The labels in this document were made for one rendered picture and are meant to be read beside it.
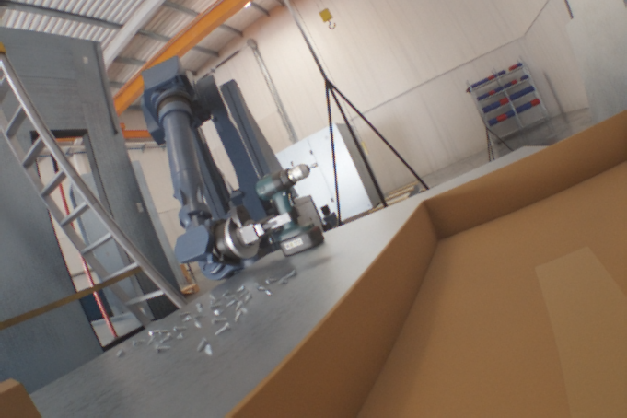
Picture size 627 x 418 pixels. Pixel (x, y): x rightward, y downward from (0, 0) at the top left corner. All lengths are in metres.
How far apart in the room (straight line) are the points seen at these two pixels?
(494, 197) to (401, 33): 11.61
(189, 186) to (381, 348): 1.13
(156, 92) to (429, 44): 10.66
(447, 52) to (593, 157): 11.31
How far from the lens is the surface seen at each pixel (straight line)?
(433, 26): 11.98
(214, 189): 3.08
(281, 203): 0.94
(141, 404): 0.37
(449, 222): 0.44
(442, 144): 11.33
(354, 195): 7.29
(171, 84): 1.73
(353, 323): 0.20
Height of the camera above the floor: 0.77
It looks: 3 degrees up
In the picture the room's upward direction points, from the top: 24 degrees counter-clockwise
